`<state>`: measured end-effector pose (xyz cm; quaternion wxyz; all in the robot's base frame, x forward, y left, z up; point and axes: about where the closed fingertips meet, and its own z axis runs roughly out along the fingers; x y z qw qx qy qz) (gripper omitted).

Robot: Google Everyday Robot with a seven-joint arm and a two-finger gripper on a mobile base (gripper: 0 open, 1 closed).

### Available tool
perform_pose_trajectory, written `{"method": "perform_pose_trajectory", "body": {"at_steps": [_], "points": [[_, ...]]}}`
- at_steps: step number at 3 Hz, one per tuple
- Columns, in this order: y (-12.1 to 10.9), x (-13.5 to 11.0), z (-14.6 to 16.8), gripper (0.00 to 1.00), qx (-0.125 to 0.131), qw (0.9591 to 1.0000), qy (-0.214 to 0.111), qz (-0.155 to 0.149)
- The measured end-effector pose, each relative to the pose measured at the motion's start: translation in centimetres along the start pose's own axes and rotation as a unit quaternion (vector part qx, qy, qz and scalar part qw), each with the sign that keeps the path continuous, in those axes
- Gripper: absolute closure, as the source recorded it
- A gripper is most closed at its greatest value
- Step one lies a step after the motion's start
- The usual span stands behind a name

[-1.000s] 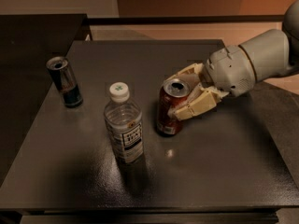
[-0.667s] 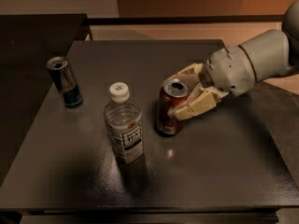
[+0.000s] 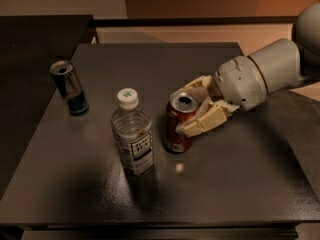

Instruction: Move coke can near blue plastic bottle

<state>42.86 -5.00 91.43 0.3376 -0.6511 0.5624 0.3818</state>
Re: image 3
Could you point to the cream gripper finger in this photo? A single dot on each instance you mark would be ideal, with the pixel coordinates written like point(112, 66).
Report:
point(209, 116)
point(201, 88)

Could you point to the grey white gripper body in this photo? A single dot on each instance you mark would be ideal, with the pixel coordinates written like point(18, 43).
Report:
point(238, 81)

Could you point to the red coke can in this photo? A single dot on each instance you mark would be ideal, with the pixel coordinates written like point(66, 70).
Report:
point(180, 107)

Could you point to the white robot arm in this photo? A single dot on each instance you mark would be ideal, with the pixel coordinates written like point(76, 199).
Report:
point(290, 63)

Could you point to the clear plastic water bottle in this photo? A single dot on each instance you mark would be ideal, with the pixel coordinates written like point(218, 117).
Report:
point(132, 131)

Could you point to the silver blue energy drink can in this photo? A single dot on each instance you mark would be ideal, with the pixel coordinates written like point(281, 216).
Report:
point(66, 79)

